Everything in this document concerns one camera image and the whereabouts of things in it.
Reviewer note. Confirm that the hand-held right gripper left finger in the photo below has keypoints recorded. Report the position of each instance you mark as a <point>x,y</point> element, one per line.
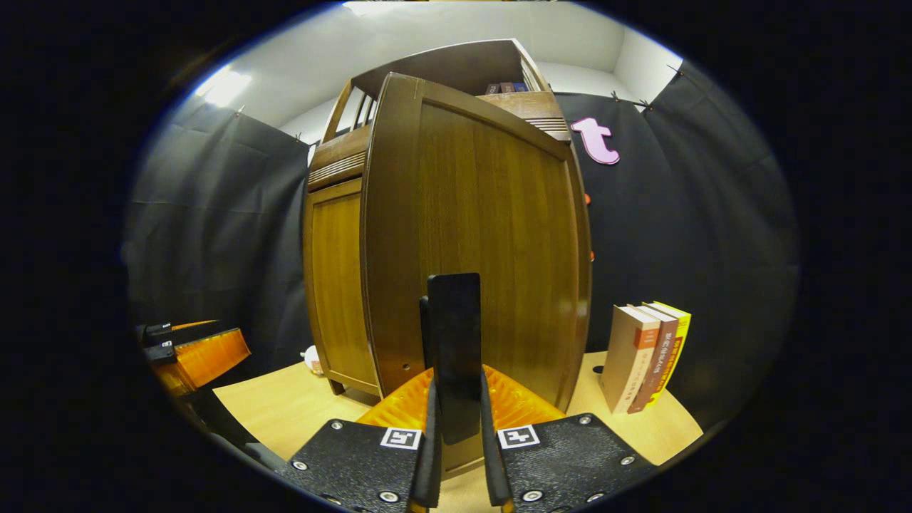
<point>427,470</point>

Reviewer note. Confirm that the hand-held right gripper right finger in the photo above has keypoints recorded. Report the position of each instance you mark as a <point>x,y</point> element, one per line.
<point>495,470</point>

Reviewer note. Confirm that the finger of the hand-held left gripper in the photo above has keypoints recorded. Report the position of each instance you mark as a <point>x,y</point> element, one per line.
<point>167,331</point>
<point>210,356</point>

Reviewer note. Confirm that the wooden cabinet door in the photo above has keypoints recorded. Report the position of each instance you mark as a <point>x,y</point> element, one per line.
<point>499,214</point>
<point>338,285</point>

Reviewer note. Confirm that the wooden double-door shoe cabinet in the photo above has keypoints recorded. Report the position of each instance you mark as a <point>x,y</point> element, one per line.
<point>456,68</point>

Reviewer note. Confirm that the small white object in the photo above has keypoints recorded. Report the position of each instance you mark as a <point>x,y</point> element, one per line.
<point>313,360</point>

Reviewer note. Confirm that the black backdrop cloth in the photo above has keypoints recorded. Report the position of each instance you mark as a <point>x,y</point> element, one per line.
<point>214,228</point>

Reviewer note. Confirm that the beige book with orange band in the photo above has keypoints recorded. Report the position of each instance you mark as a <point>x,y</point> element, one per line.
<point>627,356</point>

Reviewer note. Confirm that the brown-spined book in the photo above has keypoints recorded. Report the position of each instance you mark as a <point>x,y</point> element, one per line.
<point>661,356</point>

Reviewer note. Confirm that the ceiling light panel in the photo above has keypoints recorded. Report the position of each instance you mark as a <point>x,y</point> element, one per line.
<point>224,87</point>

